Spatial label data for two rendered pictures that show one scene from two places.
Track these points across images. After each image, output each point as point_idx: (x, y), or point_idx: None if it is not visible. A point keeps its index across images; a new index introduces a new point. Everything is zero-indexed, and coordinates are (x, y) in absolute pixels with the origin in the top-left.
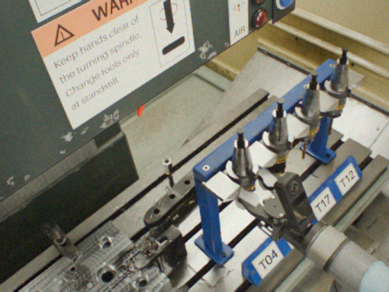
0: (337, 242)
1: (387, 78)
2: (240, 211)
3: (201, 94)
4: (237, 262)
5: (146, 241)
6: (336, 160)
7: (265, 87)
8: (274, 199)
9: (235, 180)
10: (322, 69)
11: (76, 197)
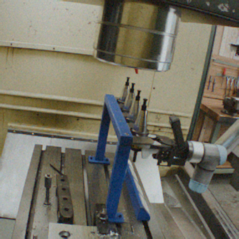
0: (200, 142)
1: (100, 121)
2: (98, 197)
3: None
4: (128, 216)
5: None
6: (111, 161)
7: (26, 150)
8: (164, 140)
9: (144, 135)
10: (109, 96)
11: None
